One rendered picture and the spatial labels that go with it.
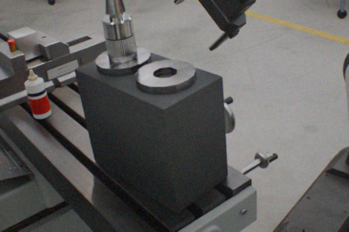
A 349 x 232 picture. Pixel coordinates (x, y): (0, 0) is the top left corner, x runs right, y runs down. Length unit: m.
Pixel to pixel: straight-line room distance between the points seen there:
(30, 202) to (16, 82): 0.28
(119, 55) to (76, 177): 0.24
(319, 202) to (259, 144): 1.27
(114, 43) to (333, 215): 0.74
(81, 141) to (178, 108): 0.34
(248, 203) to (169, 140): 0.21
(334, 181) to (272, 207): 0.82
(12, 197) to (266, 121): 1.87
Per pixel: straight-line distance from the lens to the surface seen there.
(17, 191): 1.06
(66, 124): 1.01
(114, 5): 0.72
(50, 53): 1.15
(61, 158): 0.91
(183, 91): 0.66
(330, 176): 1.36
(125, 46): 0.73
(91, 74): 0.75
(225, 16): 0.80
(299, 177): 2.29
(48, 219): 1.13
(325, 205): 1.27
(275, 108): 2.82
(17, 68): 1.13
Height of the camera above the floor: 1.43
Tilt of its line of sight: 28 degrees down
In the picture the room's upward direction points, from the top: 6 degrees counter-clockwise
